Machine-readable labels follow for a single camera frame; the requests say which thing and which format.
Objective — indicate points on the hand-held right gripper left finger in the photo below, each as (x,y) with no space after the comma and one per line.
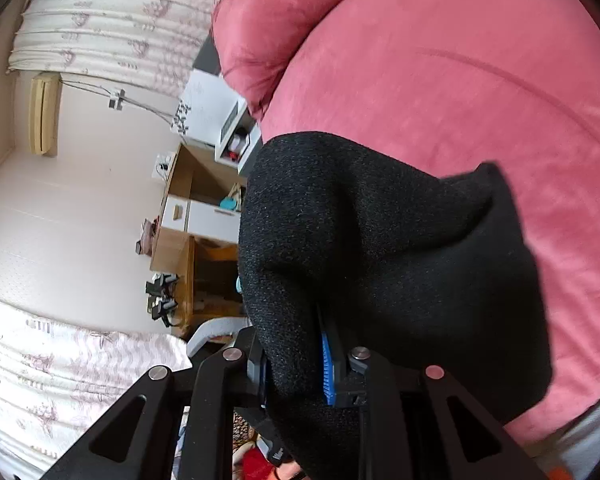
(256,375)

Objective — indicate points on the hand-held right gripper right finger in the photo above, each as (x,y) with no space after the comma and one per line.
(328,370)

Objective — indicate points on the black pants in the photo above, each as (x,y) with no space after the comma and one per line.
(380,260)

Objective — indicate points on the red cloth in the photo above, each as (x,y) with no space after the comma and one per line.
(257,467)

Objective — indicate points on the white chair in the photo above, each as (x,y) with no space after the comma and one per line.
(212,330)

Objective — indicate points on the black gadget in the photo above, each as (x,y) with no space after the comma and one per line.
(162,310)
(160,286)

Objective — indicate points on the wooden desk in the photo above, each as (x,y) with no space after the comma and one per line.
(172,255)

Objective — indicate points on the teal item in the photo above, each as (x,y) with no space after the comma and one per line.
(227,203)

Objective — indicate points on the brown desk clutter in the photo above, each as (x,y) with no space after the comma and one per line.
(146,235)

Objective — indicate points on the white patterned curtain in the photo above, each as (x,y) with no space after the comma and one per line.
(55,385)
(120,20)

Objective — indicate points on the red item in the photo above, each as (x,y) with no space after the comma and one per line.
(235,153)

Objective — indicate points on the white flower print nightstand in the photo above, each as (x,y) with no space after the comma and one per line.
(205,105)

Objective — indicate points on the pink bed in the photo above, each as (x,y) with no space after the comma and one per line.
(430,85)

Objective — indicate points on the dark headboard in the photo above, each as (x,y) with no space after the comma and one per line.
(207,57)

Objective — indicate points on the beige air conditioner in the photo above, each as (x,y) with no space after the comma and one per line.
(45,115)

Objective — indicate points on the large pink pillow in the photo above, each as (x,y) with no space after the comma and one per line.
(270,25)

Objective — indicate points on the wall outlet with plug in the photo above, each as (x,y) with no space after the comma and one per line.
(163,165)

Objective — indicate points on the white wall bracket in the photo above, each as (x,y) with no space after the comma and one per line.
(116,100)

